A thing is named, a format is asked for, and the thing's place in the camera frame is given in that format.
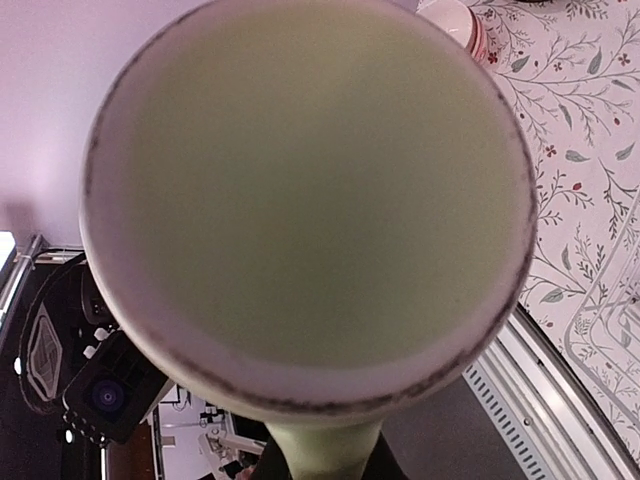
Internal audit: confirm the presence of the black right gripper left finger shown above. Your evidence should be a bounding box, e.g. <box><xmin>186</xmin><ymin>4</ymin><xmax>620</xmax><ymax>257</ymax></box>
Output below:
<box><xmin>254</xmin><ymin>438</ymin><xmax>291</xmax><ymax>480</ymax></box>

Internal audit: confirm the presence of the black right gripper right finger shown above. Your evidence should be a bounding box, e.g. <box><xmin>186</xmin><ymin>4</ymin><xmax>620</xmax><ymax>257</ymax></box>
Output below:
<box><xmin>362</xmin><ymin>433</ymin><xmax>409</xmax><ymax>480</ymax></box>

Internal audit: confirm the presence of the light green mug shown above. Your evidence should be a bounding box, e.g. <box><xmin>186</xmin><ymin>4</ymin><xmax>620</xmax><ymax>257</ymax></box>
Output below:
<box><xmin>79</xmin><ymin>1</ymin><xmax>537</xmax><ymax>479</ymax></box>

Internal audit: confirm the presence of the red patterned white bowl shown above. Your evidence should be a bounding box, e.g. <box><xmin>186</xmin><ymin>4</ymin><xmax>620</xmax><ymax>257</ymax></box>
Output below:
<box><xmin>467</xmin><ymin>10</ymin><xmax>488</xmax><ymax>63</ymax></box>

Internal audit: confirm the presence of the beige ceramic bowl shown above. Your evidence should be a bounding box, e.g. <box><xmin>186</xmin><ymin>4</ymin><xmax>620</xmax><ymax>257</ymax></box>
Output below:
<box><xmin>416</xmin><ymin>0</ymin><xmax>474</xmax><ymax>50</ymax></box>

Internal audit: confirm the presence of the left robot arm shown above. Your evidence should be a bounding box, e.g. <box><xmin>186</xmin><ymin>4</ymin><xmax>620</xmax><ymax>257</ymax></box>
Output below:
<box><xmin>1</xmin><ymin>253</ymin><xmax>106</xmax><ymax>479</ymax></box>

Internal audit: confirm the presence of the floral tablecloth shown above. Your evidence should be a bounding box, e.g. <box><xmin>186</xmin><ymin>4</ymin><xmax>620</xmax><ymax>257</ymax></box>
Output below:
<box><xmin>470</xmin><ymin>1</ymin><xmax>639</xmax><ymax>455</ymax></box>

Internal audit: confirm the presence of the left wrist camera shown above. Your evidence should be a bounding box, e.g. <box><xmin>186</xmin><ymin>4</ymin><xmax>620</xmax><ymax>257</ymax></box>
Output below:
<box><xmin>62</xmin><ymin>331</ymin><xmax>168</xmax><ymax>446</ymax></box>

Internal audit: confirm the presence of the aluminium front rail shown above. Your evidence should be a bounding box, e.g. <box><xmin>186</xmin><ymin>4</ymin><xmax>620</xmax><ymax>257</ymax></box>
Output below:
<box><xmin>463</xmin><ymin>306</ymin><xmax>639</xmax><ymax>479</ymax></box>

